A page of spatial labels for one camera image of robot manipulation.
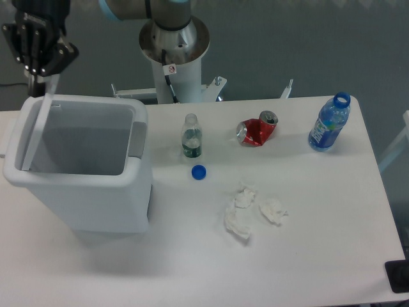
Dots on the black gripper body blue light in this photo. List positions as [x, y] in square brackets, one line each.
[55, 11]

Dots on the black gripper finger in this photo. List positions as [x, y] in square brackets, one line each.
[29, 39]
[43, 65]

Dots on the white trash can lid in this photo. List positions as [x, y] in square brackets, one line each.
[41, 120]

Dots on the white plastic trash can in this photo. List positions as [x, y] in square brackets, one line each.
[92, 166]

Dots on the blue bottle cap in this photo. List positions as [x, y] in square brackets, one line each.
[198, 172]

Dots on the crushed red soda can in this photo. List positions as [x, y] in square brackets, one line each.
[256, 131]

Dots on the clear green-label plastic bottle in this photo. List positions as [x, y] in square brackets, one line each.
[191, 137]

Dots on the crumpled white tissue upper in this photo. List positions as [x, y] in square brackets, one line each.
[245, 195]

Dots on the crumpled white tissue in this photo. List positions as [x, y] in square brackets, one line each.
[245, 195]
[233, 225]
[273, 210]

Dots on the crumpled white tissue lower left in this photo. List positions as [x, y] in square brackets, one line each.
[233, 225]

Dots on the crumpled white tissue right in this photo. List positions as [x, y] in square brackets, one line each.
[273, 210]

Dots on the blue plastic water bottle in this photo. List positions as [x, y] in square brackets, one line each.
[330, 121]

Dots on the black device at table corner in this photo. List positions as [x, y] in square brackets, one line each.
[397, 273]

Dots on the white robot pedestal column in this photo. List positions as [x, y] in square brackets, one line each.
[175, 58]

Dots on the white frame at right edge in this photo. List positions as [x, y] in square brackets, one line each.
[396, 147]

